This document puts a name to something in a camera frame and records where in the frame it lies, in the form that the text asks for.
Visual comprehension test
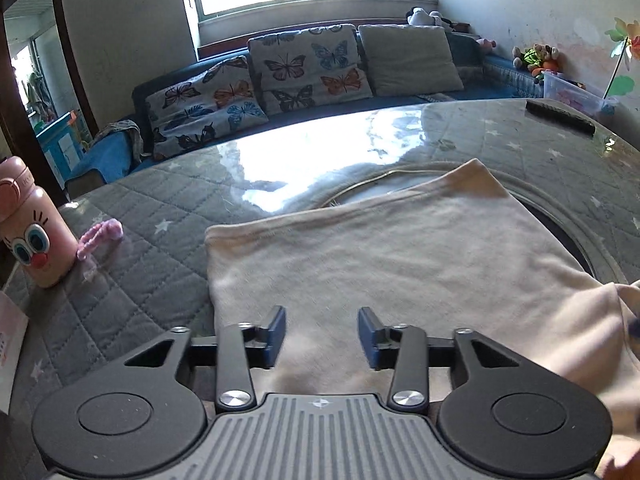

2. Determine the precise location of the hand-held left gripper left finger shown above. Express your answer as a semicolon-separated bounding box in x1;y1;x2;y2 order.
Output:
124;305;288;414

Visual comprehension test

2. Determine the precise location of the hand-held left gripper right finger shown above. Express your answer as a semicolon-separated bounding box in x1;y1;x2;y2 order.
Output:
357;306;521;415

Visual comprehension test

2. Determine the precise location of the cream shirt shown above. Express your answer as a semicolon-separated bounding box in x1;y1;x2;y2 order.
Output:
205;158;640;480

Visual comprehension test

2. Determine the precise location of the dark blue sofa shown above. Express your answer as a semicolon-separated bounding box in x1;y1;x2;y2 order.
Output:
65;25;546;186

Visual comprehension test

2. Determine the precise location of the butterfly print pillow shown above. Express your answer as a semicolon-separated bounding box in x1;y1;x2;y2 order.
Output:
247;24;375;115
145;55;269;161

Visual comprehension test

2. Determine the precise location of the grey cloth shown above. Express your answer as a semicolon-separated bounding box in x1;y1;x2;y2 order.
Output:
92;120;143;158

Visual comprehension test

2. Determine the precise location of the white plastic bag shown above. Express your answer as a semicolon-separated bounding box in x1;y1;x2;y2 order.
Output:
0;291;30;416

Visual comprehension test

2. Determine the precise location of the pink cartoon face bottle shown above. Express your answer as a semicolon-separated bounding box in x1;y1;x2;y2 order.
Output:
0;156;81;289

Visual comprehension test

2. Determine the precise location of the beige pillow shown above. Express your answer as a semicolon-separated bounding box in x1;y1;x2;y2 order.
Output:
358;24;466;98

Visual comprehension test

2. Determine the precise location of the black remote control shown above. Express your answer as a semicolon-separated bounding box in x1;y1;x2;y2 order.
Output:
526;100;596;135

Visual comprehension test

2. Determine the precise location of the clear plastic storage box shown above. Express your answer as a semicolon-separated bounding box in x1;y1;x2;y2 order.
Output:
542;71;618;116

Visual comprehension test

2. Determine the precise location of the black and white plush toy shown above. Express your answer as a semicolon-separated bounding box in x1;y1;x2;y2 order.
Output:
407;7;453;31

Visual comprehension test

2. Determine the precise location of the pile of small plush toys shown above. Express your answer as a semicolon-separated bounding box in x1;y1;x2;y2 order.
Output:
512;44;561;78

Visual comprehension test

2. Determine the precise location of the colourful pinwheel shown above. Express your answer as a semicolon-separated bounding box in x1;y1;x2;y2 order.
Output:
602;17;640;101

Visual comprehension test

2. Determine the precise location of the pink hair tie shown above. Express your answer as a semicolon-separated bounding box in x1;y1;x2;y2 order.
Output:
76;220;124;262

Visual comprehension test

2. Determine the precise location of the dark wooden door frame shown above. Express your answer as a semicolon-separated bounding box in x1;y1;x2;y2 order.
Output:
0;0;101;206

